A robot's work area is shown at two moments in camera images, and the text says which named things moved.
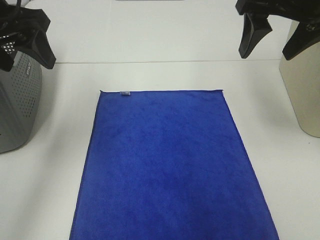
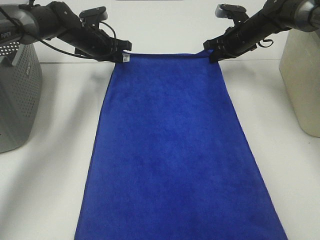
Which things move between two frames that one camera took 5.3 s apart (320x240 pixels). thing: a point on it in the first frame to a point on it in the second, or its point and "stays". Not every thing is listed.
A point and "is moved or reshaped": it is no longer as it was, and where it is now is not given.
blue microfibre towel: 169,165 is moved or reshaped
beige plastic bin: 301,76 stays
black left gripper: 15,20 to 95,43
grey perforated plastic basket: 20,102 stays
